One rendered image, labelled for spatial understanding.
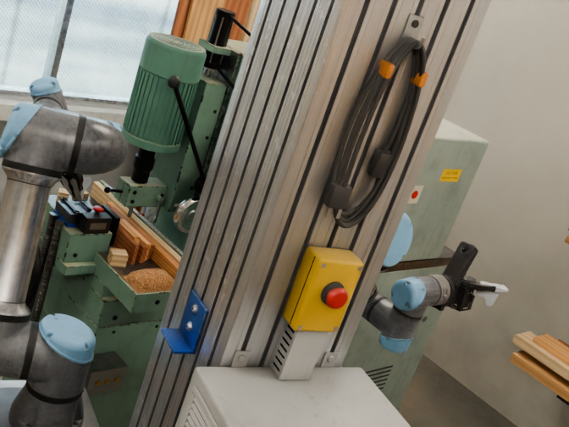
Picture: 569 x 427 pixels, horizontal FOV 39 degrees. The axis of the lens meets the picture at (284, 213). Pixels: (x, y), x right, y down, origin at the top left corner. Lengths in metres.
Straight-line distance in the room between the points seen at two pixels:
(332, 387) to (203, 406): 0.24
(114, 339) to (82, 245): 0.31
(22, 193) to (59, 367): 0.35
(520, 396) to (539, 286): 0.57
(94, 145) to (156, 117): 0.70
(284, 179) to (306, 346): 0.30
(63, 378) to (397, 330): 0.78
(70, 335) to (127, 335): 0.78
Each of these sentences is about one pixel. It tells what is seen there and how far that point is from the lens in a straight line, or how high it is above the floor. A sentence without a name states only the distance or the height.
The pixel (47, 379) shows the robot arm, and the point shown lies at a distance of 1.67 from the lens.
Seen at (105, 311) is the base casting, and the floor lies 0.77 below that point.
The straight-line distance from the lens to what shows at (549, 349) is 3.62.
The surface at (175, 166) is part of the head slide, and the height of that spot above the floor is 1.14.
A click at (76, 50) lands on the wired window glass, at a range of 3.75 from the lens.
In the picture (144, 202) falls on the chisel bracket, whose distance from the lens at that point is 2.43.
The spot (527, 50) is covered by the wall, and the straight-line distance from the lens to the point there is 4.18.
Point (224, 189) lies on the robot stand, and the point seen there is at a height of 1.47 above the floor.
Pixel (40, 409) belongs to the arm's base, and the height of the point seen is 0.88.
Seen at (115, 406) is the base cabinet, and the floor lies 0.40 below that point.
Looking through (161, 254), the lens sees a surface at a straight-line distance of 2.32.
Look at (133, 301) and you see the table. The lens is 2.17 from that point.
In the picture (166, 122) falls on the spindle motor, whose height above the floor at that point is 1.29.
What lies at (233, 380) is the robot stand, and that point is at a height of 1.23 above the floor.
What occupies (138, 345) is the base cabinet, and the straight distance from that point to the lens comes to 2.47.
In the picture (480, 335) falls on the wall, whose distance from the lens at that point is 4.30.
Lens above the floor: 1.92
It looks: 20 degrees down
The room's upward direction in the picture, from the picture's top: 19 degrees clockwise
